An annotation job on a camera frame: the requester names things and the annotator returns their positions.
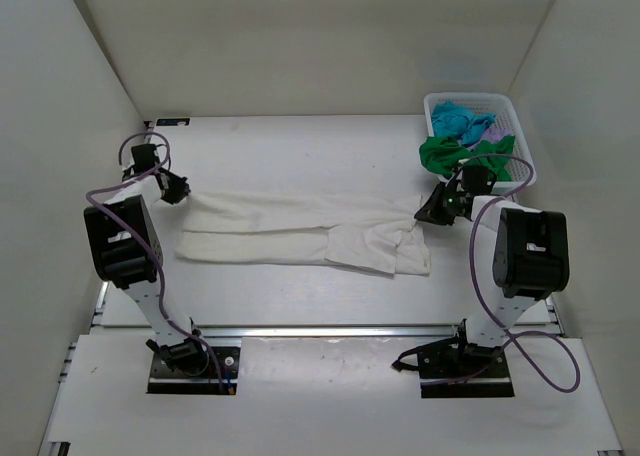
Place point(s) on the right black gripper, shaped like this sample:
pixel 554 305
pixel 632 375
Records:
pixel 431 212

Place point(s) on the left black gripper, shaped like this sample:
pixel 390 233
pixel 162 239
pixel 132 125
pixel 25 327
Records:
pixel 180 187

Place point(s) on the white t shirt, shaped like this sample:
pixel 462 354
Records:
pixel 370 233

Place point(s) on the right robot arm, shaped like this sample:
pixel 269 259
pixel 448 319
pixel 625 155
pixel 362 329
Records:
pixel 530 259

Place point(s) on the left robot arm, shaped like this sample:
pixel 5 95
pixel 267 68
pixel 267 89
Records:
pixel 127 253

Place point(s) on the green t shirt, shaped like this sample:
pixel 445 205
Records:
pixel 441 155

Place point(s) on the black label sticker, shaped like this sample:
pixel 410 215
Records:
pixel 172 122

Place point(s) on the teal t shirt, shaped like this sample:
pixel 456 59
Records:
pixel 462 124

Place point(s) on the white plastic basket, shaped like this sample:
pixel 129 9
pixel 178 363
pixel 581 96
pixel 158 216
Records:
pixel 520 166

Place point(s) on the lilac t shirt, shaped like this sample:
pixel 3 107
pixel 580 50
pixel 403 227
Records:
pixel 492 135

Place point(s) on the aluminium table rail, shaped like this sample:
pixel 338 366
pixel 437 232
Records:
pixel 324 331

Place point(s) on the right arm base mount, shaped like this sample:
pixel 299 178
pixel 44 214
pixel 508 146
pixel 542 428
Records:
pixel 453 369

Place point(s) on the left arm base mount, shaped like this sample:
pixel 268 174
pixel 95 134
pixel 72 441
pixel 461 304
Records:
pixel 189 369

